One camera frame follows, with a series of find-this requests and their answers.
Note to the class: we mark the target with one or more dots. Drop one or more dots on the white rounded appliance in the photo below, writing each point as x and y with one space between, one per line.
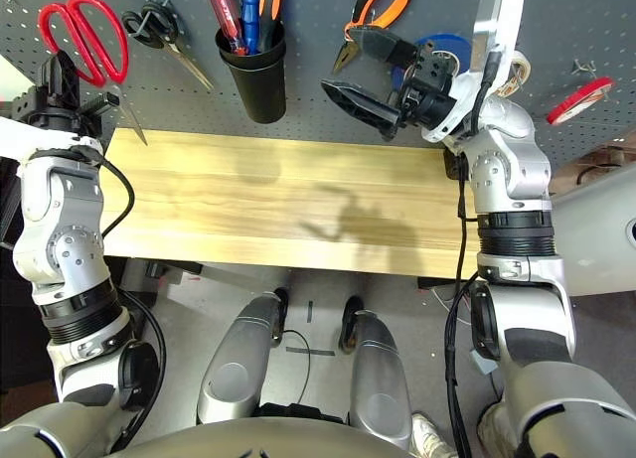
596 239

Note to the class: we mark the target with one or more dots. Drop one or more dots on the silver robot right leg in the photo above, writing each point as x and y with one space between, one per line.
377 378

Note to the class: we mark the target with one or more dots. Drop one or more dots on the red tape roll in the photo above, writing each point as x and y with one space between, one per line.
579 103

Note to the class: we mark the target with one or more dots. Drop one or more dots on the orange and black screwdriver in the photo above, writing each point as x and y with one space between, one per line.
270 6

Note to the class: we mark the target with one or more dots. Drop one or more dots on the white tape roll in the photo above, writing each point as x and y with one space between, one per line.
522 70

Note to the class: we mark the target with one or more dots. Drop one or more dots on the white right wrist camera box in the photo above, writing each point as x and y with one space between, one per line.
502 26

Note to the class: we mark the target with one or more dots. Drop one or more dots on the long dark floor tape strip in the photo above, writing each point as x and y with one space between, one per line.
310 351

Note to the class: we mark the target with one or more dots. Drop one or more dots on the black table foot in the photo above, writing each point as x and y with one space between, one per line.
171 269
437 282

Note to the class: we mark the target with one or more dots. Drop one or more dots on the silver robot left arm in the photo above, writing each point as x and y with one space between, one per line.
59 219

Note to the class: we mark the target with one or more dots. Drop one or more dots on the black plastic tool cup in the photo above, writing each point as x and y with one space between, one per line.
261 95

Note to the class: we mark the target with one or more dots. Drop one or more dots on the orange and black pliers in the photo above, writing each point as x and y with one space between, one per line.
392 8

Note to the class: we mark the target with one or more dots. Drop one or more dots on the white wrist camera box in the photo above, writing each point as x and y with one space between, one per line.
502 26
40 132

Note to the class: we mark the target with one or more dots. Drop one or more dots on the silver robot leg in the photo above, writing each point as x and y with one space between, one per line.
236 363
377 378

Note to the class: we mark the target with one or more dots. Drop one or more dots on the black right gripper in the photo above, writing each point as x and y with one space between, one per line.
429 93

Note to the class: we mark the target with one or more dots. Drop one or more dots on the small metal peg hook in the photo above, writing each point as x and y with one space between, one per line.
585 66

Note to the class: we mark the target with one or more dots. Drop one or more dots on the silver robot left leg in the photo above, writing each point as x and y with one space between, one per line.
236 363

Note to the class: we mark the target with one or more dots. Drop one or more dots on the short dark floor tape strip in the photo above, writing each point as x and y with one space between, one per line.
310 312

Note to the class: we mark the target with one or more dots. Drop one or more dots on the blue tape roll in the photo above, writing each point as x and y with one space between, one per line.
447 40

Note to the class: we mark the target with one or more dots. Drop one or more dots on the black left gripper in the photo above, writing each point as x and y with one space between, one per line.
54 116

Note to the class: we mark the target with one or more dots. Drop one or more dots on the grey foot pedal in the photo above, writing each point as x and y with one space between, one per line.
484 364

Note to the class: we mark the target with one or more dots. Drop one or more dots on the grey robot torso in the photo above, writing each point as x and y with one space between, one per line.
248 440

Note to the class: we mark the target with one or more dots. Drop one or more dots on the dark grey pegboard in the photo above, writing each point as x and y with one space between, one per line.
303 55

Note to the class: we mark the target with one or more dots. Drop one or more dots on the brown cardboard box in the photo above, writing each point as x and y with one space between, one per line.
611 160

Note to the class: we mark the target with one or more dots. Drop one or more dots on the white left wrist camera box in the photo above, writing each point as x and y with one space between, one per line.
40 132

